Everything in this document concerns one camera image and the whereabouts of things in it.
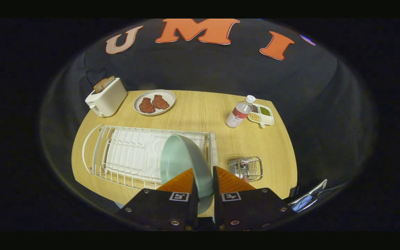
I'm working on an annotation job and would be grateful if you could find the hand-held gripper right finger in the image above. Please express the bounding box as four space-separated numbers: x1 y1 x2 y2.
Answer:
213 166 296 231

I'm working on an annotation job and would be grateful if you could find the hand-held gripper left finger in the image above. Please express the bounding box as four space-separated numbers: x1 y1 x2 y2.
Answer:
117 168 199 231

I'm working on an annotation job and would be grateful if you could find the metal wire basket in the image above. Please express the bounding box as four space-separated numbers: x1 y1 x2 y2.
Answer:
228 156 264 183

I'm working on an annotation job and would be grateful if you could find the mint green plate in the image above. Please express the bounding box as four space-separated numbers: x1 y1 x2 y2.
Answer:
160 134 214 215

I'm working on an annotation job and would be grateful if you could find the white wire dish rack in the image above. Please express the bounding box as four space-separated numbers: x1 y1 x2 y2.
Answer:
82 124 218 191

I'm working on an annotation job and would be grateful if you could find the white plate with meat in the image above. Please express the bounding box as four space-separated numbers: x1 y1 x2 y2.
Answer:
133 89 176 116

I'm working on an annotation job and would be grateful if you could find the white framed blue device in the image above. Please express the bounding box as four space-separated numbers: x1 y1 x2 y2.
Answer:
288 179 328 213

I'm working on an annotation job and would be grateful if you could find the clear bottle with red label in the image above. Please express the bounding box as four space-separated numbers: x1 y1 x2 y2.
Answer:
225 95 256 128

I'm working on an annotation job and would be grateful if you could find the white divided tray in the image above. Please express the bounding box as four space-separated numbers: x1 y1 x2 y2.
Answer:
247 103 275 128

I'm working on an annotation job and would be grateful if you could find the brown meat piece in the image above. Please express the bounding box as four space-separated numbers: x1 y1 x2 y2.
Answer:
139 98 156 114
152 94 170 110

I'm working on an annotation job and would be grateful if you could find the white toaster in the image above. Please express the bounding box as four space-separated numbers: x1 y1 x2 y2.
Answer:
85 77 128 117

